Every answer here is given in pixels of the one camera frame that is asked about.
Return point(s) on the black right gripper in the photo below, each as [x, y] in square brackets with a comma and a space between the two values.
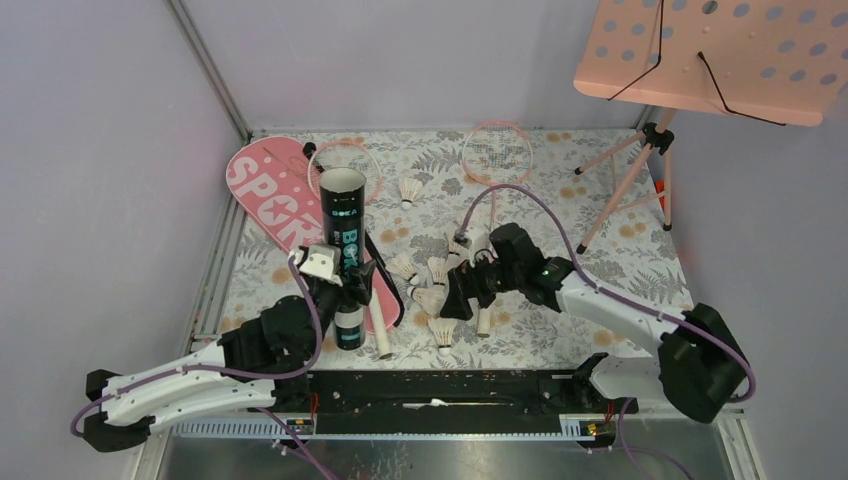
[464, 284]

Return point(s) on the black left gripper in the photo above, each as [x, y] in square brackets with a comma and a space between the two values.
[360, 292]

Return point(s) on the white shuttlecock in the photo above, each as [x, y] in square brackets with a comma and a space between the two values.
[443, 330]
[430, 299]
[402, 265]
[439, 268]
[457, 253]
[409, 189]

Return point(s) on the white shuttlecock front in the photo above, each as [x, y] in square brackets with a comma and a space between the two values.
[443, 330]

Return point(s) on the black shuttlecock tube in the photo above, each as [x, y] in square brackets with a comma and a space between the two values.
[342, 202]

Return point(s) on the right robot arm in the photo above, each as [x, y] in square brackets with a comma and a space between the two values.
[693, 360]

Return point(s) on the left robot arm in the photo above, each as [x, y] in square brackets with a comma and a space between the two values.
[261, 364]

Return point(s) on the pink badminton racket right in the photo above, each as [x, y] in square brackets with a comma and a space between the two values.
[496, 152]

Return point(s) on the pink badminton racket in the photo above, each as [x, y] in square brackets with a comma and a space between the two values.
[496, 152]
[347, 153]

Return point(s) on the pink badminton racket left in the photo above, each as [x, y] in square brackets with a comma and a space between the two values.
[347, 153]

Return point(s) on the floral patterned table mat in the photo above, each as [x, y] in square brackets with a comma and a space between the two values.
[631, 251]

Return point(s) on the pink perforated music stand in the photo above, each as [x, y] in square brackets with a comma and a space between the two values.
[777, 62]

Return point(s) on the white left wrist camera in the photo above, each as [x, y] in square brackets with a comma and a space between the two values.
[320, 261]

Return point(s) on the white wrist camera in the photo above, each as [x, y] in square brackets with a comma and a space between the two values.
[320, 261]
[476, 241]

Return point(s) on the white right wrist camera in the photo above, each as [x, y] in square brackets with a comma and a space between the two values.
[476, 241]

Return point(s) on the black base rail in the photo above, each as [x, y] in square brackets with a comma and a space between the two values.
[427, 404]

